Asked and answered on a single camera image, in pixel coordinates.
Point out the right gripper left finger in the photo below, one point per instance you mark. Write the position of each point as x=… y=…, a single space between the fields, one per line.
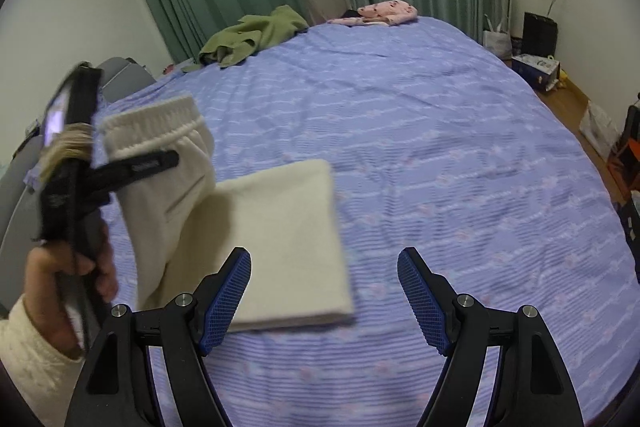
x=116 y=385

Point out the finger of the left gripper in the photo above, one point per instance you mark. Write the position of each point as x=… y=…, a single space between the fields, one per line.
x=117 y=174

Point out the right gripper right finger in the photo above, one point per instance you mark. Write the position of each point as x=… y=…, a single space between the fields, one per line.
x=532 y=386

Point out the cream white pants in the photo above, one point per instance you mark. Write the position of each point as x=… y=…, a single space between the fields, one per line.
x=183 y=223

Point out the person's left hand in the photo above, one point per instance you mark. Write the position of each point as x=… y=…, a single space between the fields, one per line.
x=48 y=273

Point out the grey padded headboard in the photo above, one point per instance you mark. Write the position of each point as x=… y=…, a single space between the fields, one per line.
x=27 y=221

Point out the cream knit left sleeve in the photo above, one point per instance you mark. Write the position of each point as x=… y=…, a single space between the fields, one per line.
x=44 y=377

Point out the olive green garment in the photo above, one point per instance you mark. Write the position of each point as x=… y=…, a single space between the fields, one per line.
x=250 y=35

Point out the purple patterned bed sheet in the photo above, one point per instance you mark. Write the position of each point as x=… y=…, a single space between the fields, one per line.
x=434 y=143

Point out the blue printed box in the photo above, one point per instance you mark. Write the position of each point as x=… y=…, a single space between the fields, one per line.
x=541 y=73

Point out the pink patterned garment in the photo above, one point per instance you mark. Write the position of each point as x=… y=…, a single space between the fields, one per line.
x=386 y=13

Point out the white shopping bag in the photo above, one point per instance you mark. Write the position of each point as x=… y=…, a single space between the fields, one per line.
x=497 y=39

